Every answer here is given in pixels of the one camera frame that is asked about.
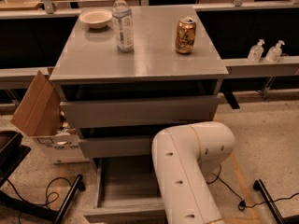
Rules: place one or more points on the grey bottom drawer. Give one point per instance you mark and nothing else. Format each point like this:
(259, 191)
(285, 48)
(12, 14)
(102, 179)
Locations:
(127, 192)

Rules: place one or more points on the grey drawer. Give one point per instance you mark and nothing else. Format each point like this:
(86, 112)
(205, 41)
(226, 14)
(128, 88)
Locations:
(115, 146)
(127, 192)
(132, 112)

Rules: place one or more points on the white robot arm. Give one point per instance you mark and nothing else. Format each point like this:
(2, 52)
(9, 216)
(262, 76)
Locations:
(183, 156)

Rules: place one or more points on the grey drawer cabinet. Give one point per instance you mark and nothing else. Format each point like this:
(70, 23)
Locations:
(91, 68)

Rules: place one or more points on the grey middle drawer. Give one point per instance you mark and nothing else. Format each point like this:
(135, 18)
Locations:
(115, 146)

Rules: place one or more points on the grey top drawer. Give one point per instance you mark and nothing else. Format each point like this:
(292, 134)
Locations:
(132, 112)

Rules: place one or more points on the open cardboard box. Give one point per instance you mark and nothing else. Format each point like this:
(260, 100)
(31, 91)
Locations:
(39, 117)

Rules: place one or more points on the gold beverage can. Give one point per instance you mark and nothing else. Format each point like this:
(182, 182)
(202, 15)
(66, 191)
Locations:
(185, 35)

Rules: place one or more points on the clear plastic water bottle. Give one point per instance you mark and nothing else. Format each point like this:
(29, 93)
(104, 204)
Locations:
(122, 20)

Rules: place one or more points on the white paper bowl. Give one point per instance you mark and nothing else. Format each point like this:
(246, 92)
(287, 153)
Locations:
(96, 18)

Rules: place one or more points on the left hand sanitizer bottle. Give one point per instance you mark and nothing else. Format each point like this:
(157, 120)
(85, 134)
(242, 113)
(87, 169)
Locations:
(256, 52)

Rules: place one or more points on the hand sanitizer bottle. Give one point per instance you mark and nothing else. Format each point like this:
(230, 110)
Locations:
(256, 52)
(275, 52)

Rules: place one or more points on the black stand leg right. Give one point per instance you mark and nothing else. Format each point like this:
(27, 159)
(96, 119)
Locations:
(259, 186)

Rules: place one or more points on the black stand leg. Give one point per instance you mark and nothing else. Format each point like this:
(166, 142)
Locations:
(43, 210)
(259, 186)

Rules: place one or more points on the right hand sanitizer bottle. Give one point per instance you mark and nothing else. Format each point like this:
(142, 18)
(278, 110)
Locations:
(275, 52)

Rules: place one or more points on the black bin left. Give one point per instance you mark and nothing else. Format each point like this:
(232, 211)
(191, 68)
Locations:
(12, 153)

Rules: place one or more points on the black stand leg left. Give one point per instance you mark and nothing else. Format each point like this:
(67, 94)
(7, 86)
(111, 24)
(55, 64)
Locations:
(43, 210)

